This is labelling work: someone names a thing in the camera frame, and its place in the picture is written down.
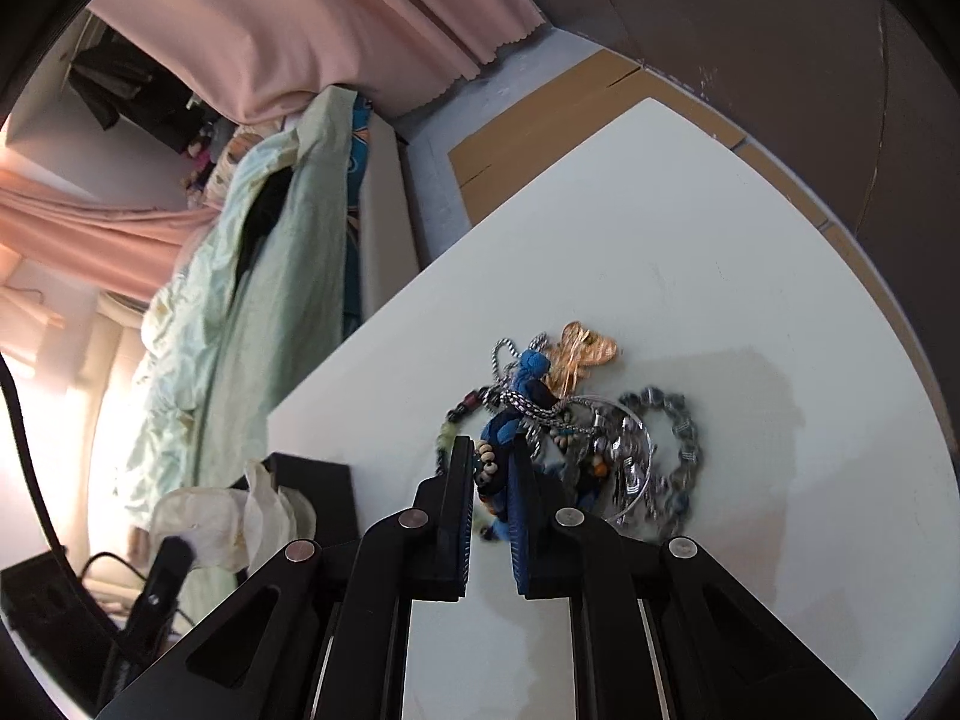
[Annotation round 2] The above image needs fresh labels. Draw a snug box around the blue knotted cord bracelet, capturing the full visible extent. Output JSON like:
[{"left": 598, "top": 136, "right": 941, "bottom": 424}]
[{"left": 474, "top": 349, "right": 578, "bottom": 545}]

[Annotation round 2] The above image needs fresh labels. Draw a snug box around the dark multicolour bead bracelet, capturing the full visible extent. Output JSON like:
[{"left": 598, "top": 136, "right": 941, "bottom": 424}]
[{"left": 435, "top": 388, "right": 500, "bottom": 477}]

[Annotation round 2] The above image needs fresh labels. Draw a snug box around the crumpled white tissue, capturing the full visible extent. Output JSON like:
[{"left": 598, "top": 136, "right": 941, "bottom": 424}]
[{"left": 150, "top": 461, "right": 320, "bottom": 571}]

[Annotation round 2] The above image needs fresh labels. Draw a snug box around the black jewelry box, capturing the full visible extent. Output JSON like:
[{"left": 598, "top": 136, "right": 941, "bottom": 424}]
[{"left": 240, "top": 452, "right": 359, "bottom": 548}]

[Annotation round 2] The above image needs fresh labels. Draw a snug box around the flat brown cardboard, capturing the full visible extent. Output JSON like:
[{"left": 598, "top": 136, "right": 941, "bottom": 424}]
[{"left": 448, "top": 51, "right": 852, "bottom": 241}]

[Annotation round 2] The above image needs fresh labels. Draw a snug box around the small pink curtain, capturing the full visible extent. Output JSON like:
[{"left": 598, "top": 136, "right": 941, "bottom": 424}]
[{"left": 0, "top": 169, "right": 218, "bottom": 301}]

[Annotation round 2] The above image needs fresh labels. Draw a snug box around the silver bangle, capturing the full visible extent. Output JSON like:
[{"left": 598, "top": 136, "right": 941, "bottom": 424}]
[{"left": 562, "top": 394, "right": 659, "bottom": 527}]

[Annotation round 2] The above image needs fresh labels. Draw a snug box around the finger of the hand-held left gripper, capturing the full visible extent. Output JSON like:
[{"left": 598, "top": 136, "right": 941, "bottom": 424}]
[{"left": 97, "top": 536, "right": 197, "bottom": 691}]

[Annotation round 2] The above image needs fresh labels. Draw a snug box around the large pink curtain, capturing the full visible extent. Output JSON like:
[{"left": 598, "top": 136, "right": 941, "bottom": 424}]
[{"left": 86, "top": 0, "right": 552, "bottom": 125}]

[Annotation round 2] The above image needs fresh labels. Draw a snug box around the floral pillow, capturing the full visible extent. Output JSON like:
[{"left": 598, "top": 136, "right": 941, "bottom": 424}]
[{"left": 187, "top": 127, "right": 260, "bottom": 205}]

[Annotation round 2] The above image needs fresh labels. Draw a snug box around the grey beaded bracelet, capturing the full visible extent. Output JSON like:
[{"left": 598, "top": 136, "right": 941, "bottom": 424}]
[{"left": 619, "top": 385, "right": 706, "bottom": 533}]

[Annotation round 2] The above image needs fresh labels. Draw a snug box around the gold butterfly ornament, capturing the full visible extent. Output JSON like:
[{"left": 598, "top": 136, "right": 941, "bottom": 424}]
[{"left": 544, "top": 321, "right": 623, "bottom": 395}]

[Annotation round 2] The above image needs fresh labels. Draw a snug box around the green plush blanket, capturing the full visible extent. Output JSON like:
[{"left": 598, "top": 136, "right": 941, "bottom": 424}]
[{"left": 195, "top": 86, "right": 362, "bottom": 481}]

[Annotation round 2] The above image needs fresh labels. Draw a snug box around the pile of clothes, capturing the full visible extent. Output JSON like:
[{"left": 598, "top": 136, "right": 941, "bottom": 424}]
[{"left": 67, "top": 26, "right": 226, "bottom": 157}]

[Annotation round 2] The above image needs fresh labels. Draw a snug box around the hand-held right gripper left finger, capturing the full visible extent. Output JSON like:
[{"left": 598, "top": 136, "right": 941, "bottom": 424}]
[{"left": 94, "top": 436, "right": 481, "bottom": 720}]

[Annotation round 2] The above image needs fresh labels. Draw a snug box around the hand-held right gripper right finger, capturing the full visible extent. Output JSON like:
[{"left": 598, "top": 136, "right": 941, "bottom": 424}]
[{"left": 510, "top": 456, "right": 880, "bottom": 720}]

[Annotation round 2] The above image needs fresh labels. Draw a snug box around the pale green duvet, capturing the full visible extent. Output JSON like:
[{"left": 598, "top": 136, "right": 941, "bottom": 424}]
[{"left": 116, "top": 120, "right": 301, "bottom": 533}]

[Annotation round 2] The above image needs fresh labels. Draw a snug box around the black cable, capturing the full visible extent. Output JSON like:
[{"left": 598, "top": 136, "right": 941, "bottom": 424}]
[{"left": 0, "top": 352, "right": 76, "bottom": 563}]

